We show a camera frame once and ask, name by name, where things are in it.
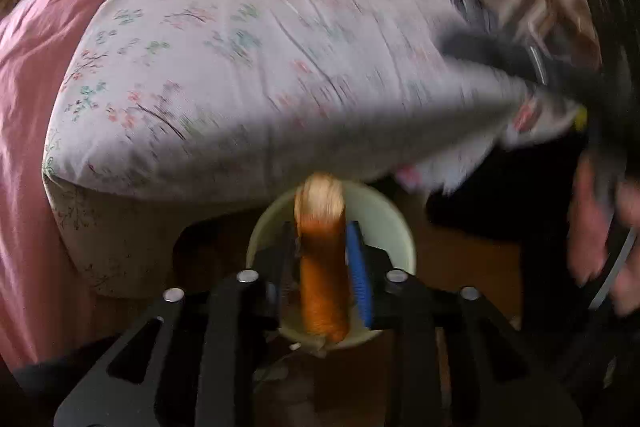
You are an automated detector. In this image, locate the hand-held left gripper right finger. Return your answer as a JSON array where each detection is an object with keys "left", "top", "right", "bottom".
[{"left": 345, "top": 221, "right": 584, "bottom": 427}]

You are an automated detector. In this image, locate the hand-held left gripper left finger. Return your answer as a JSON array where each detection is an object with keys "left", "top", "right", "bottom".
[{"left": 52, "top": 222, "right": 302, "bottom": 427}]

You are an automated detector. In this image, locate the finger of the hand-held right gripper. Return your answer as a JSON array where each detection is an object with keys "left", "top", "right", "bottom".
[{"left": 439, "top": 28, "right": 603, "bottom": 100}]

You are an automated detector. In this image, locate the long orange sausage wrapper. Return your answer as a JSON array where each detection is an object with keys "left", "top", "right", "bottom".
[{"left": 294, "top": 173, "right": 352, "bottom": 344}]

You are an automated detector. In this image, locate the pale yellow trash bin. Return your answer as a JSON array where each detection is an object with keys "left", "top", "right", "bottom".
[{"left": 246, "top": 181, "right": 417, "bottom": 351}]

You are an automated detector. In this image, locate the person's right hand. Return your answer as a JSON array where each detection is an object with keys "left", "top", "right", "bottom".
[{"left": 566, "top": 153, "right": 640, "bottom": 317}]

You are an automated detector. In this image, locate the floral bed sheet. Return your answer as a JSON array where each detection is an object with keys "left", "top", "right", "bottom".
[{"left": 42, "top": 0, "right": 532, "bottom": 299}]

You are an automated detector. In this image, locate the pink blanket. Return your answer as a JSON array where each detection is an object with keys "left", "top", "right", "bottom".
[{"left": 0, "top": 0, "right": 187, "bottom": 374}]

